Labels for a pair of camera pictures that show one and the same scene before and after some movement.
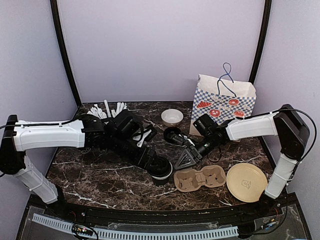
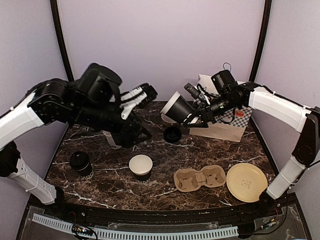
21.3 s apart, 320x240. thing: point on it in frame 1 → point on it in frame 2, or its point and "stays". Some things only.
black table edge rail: x=216 y=215 stays
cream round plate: x=246 y=182 stays
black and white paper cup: x=161 y=181 → x=79 y=161
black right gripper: x=190 y=153 → x=208 y=116
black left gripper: x=144 y=162 → x=128 y=137
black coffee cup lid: x=160 y=167 → x=79 y=160
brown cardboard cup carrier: x=210 y=176 stays
